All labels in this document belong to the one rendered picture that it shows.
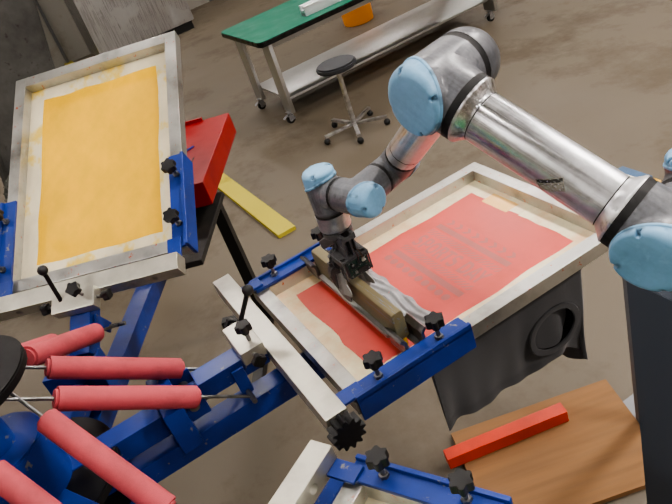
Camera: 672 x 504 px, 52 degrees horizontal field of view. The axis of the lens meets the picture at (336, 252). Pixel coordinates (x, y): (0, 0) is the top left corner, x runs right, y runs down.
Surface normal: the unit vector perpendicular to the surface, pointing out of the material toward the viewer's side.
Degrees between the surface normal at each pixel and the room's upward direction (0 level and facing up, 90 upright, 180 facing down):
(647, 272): 94
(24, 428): 0
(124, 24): 90
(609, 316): 0
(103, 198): 32
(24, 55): 90
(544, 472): 0
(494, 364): 97
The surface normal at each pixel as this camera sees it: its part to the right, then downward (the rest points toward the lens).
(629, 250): -0.56, 0.64
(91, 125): -0.25, -0.39
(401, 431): -0.30, -0.80
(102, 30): 0.48, 0.35
